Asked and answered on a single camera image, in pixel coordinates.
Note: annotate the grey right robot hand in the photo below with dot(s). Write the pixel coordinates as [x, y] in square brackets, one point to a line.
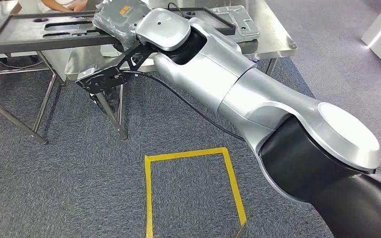
[121, 19]

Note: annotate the person's right hand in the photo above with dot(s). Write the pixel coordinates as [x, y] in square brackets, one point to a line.
[71, 8]

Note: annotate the person's left hand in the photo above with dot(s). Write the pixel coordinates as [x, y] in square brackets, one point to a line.
[82, 6]

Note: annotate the black plastic panel part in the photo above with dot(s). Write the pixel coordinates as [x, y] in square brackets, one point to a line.
[13, 36]

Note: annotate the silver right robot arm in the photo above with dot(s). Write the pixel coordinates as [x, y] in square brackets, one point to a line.
[259, 105]

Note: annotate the stainless steel workbench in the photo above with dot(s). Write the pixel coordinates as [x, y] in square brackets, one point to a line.
[269, 39]

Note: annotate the person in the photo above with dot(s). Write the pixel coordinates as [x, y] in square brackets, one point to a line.
[52, 4]

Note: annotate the stamped grey metal panel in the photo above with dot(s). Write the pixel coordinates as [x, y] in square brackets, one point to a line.
[243, 24]

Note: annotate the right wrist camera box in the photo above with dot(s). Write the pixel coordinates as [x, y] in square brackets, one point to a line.
[98, 82]

